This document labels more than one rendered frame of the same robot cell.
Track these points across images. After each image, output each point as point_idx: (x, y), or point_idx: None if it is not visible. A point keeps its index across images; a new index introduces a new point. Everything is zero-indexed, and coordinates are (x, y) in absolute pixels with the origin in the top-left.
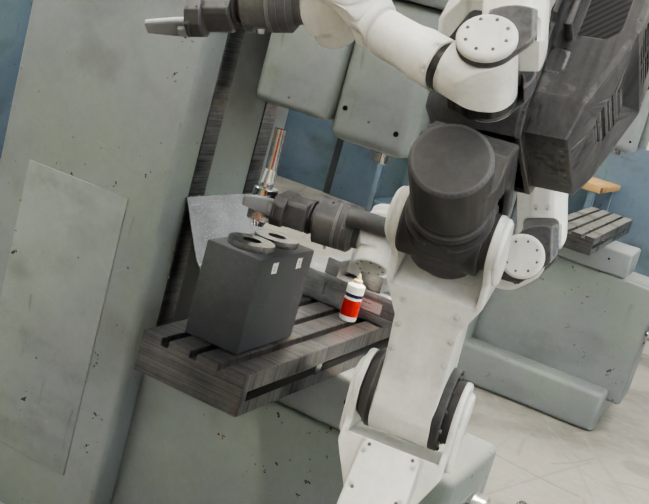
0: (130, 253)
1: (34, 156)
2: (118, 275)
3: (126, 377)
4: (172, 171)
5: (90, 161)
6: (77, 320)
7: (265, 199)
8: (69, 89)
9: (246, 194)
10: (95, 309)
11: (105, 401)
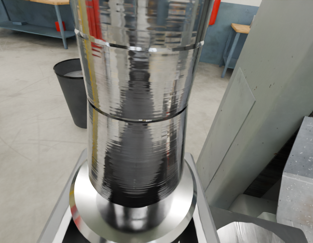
0: (241, 137)
1: (241, 65)
2: (234, 145)
3: (218, 197)
4: (288, 86)
5: (253, 70)
6: (218, 154)
7: (46, 225)
8: (266, 19)
9: (84, 151)
10: (222, 155)
11: (209, 197)
